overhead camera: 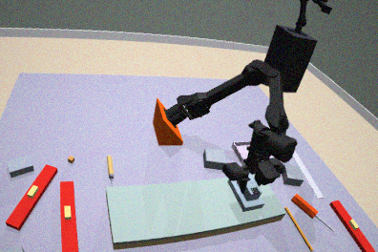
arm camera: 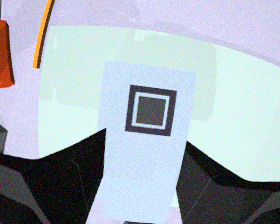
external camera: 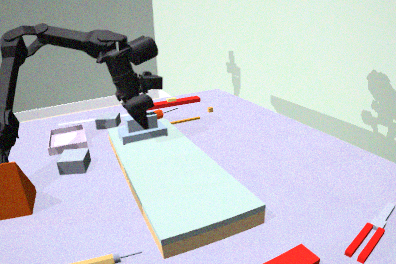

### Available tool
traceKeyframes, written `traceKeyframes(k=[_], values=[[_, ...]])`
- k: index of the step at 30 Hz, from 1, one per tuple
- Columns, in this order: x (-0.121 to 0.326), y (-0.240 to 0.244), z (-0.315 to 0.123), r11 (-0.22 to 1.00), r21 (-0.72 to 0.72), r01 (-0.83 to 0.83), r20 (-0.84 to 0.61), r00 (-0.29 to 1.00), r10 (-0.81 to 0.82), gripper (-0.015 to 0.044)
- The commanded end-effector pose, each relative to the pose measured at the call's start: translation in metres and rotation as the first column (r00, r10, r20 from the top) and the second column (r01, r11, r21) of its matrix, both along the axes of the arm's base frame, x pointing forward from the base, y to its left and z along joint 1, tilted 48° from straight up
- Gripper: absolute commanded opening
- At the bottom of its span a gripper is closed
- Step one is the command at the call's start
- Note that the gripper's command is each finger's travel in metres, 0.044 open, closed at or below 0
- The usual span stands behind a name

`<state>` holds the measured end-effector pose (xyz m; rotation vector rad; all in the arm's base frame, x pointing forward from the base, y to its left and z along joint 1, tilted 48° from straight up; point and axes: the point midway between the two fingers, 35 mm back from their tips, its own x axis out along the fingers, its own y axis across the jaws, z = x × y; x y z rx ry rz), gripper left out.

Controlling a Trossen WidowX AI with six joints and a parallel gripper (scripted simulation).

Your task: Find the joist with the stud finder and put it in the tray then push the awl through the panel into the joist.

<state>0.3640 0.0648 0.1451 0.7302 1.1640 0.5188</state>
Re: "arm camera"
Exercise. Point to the orange-handled awl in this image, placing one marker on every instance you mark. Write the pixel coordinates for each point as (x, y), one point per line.
(6, 74)

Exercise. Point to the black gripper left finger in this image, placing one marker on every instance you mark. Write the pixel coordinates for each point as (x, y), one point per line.
(61, 187)

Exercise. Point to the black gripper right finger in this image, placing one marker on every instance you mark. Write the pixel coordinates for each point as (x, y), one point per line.
(209, 193)

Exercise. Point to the thin orange rod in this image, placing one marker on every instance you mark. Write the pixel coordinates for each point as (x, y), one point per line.
(42, 33)

